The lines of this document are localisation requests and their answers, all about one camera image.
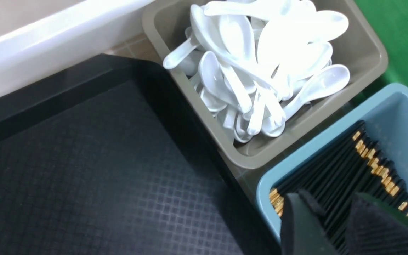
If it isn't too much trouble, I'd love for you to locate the blue plastic chopstick bin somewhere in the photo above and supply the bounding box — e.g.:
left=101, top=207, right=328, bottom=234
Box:
left=256, top=83, right=408, bottom=244

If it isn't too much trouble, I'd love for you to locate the olive plastic spoon bin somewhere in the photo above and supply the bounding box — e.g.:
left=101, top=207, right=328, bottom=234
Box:
left=142, top=0, right=389, bottom=170

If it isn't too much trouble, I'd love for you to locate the black plastic serving tray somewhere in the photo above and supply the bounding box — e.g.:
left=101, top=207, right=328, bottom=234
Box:
left=0, top=54, right=281, bottom=255

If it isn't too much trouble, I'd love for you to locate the green cloth backdrop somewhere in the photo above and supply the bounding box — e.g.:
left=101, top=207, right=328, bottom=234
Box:
left=356, top=0, right=408, bottom=101

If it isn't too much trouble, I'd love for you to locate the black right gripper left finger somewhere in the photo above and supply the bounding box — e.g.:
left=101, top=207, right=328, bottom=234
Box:
left=280, top=190, right=338, bottom=255

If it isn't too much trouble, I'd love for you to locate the bundle of black chopsticks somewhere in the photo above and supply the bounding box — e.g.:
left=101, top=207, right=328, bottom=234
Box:
left=269, top=120, right=408, bottom=255

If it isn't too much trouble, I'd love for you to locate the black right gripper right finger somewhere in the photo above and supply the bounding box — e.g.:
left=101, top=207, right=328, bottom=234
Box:
left=345, top=193, right=408, bottom=255

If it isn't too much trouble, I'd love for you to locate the large white plastic tub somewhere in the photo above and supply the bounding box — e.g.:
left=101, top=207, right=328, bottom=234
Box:
left=0, top=0, right=150, bottom=97

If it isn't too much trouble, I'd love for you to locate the pile of white soup spoons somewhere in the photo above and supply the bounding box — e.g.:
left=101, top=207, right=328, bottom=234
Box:
left=163, top=0, right=350, bottom=143

